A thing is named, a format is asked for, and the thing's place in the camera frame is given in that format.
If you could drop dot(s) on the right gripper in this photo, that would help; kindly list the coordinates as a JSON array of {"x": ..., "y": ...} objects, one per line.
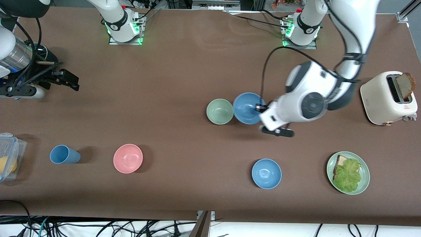
[{"x": 42, "y": 71}]

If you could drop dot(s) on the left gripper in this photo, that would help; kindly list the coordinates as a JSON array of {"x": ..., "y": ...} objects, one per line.
[{"x": 260, "y": 107}]

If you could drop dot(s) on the blue bowl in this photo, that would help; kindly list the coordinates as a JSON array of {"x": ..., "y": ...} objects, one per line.
[
  {"x": 266, "y": 173},
  {"x": 245, "y": 108}
]

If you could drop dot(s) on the light green bowl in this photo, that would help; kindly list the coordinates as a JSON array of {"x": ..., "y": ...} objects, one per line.
[{"x": 219, "y": 112}]

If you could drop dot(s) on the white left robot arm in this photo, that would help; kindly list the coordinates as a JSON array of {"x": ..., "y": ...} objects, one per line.
[{"x": 315, "y": 82}]

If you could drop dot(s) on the pink bowl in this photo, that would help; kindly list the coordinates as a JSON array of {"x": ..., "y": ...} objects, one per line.
[{"x": 128, "y": 158}]

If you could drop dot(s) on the glass lid blue knob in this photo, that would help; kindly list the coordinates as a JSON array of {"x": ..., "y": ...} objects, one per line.
[{"x": 41, "y": 49}]

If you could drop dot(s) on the blue cup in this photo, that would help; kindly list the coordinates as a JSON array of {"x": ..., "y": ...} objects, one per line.
[{"x": 64, "y": 154}]

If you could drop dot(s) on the clear plastic container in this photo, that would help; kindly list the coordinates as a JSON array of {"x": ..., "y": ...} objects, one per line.
[{"x": 14, "y": 144}]

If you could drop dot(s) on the bread slice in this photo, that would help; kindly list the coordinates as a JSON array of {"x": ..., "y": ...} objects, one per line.
[{"x": 341, "y": 161}]

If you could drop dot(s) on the yellow fruit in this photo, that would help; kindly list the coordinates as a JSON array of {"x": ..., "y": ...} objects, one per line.
[{"x": 7, "y": 164}]

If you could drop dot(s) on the green lettuce leaf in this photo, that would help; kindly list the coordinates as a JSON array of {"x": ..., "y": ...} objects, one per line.
[{"x": 348, "y": 176}]

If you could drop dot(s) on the grey equipment box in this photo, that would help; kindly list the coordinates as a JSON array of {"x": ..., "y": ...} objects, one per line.
[{"x": 215, "y": 4}]

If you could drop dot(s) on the cream white toaster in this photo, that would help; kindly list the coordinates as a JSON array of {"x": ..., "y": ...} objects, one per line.
[{"x": 378, "y": 102}]

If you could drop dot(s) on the light green plate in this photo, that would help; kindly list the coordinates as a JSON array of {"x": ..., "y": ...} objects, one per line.
[{"x": 364, "y": 179}]

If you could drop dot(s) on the brown toast slice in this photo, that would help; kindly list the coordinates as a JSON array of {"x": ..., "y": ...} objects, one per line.
[{"x": 406, "y": 85}]

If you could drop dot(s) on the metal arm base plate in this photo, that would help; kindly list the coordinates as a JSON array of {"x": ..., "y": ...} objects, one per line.
[
  {"x": 113, "y": 42},
  {"x": 312, "y": 46}
]

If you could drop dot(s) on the metal table bracket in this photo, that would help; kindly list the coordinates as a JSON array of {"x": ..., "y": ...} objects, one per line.
[{"x": 203, "y": 225}]

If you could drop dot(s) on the aluminium frame profile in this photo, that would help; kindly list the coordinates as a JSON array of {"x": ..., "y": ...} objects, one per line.
[{"x": 406, "y": 13}]

